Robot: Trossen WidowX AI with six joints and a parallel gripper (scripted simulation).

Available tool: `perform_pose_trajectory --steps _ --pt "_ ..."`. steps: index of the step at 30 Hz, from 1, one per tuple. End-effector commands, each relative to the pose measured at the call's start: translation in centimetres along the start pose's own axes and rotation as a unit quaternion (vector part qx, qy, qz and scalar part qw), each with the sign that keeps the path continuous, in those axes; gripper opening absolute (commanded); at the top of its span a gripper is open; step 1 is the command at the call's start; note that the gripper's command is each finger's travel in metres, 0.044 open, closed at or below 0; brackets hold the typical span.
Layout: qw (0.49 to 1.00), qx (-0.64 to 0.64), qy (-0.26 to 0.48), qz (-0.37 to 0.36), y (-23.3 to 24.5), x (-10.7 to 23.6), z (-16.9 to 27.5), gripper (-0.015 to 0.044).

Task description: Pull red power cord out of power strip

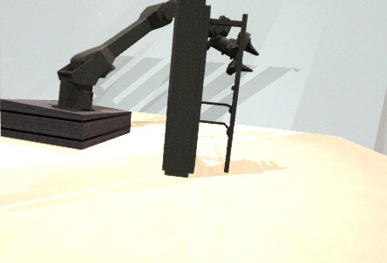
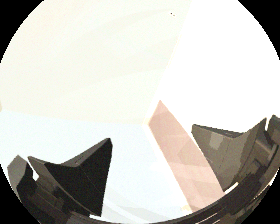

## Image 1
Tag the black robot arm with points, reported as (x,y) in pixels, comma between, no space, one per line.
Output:
(86,67)

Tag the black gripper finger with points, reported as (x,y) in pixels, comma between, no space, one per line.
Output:
(250,48)
(245,68)

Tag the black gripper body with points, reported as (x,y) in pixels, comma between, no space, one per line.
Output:
(225,50)

